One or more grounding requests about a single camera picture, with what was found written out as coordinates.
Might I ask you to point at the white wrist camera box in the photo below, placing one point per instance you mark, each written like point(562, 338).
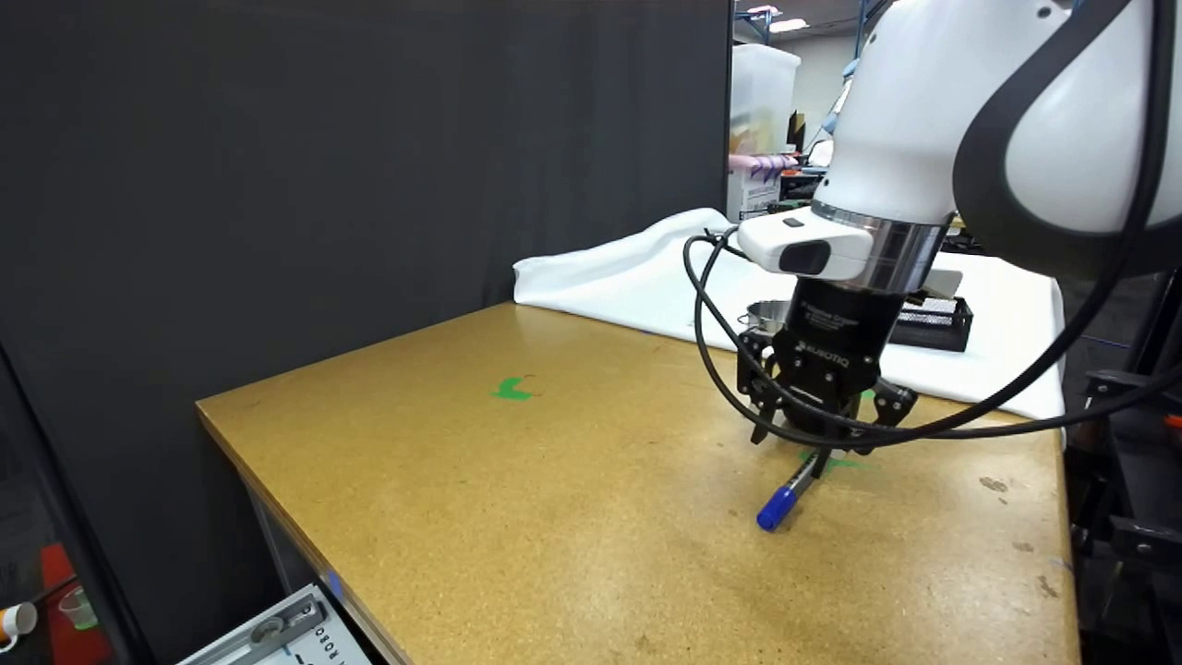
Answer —
point(798, 246)

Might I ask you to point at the dark fabric backdrop panel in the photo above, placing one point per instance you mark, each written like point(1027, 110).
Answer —
point(308, 187)

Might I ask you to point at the white keyboard panel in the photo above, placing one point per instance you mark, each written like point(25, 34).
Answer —
point(279, 631)

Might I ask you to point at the flat black device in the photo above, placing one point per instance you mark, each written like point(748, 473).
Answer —
point(931, 322)

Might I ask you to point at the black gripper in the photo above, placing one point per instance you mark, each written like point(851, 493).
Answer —
point(834, 345)

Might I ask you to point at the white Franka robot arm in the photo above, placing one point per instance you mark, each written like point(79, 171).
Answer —
point(937, 111)

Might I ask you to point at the blue capped pen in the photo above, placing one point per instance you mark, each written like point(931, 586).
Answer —
point(790, 493)

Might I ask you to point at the white plastic storage bin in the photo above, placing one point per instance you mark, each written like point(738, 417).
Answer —
point(763, 97)

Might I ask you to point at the curved green tape mark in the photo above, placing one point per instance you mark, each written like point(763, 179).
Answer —
point(510, 390)

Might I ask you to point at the white cloth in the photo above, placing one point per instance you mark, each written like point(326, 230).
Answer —
point(615, 278)

